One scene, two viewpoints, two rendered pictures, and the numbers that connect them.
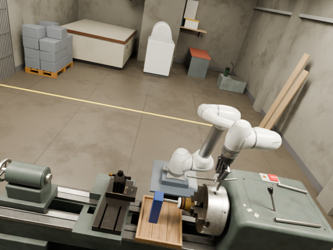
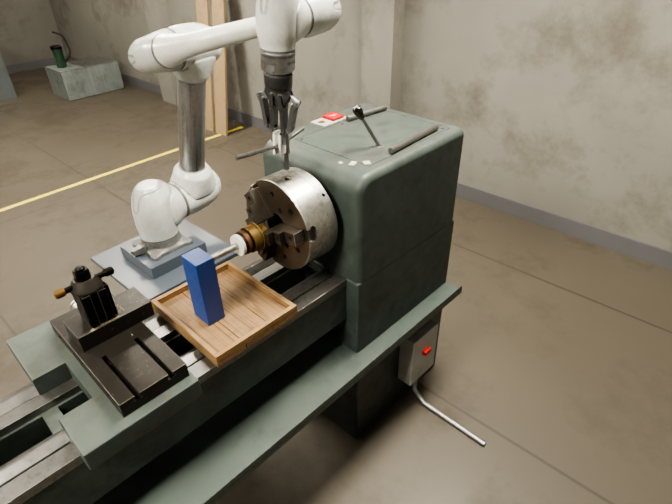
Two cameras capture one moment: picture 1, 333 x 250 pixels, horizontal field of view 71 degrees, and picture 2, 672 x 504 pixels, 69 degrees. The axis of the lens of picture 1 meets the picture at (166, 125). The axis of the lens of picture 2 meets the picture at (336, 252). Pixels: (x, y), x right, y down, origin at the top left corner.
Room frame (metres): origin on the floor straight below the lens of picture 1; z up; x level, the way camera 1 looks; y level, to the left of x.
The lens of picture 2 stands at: (-0.01, 0.42, 1.89)
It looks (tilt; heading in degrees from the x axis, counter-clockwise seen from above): 34 degrees down; 318
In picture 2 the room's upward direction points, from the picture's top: 1 degrees counter-clockwise
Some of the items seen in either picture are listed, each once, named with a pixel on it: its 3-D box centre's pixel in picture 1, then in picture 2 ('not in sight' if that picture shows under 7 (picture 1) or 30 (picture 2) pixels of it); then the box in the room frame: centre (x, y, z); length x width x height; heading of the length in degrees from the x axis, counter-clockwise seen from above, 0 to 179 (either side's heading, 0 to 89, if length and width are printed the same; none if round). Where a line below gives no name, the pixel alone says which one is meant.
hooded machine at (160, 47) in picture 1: (160, 49); not in sight; (7.18, 0.70, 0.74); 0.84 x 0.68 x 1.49; 95
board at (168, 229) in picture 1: (160, 219); (223, 307); (1.11, -0.11, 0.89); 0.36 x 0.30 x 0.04; 3
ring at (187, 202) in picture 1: (187, 204); (252, 238); (1.12, -0.25, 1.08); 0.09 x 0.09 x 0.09; 3
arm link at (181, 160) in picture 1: (180, 159); (155, 207); (1.73, -0.20, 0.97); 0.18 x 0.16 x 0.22; 102
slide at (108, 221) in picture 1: (115, 203); (115, 346); (1.11, 0.22, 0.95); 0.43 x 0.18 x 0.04; 3
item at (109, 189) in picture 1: (122, 192); (110, 317); (1.17, 0.20, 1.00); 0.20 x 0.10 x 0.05; 93
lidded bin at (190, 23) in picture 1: (191, 23); not in sight; (8.82, -0.04, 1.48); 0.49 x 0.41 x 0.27; 95
